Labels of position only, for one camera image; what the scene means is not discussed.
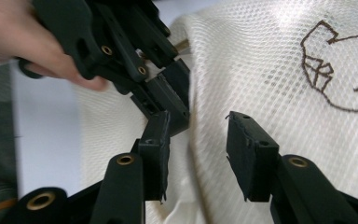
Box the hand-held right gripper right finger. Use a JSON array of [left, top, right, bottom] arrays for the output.
[[225, 110, 281, 203]]

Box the cream mesh laundry bag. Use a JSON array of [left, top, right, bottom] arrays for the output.
[[74, 0, 358, 224]]

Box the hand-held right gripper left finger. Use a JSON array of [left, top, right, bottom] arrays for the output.
[[137, 110, 172, 203]]

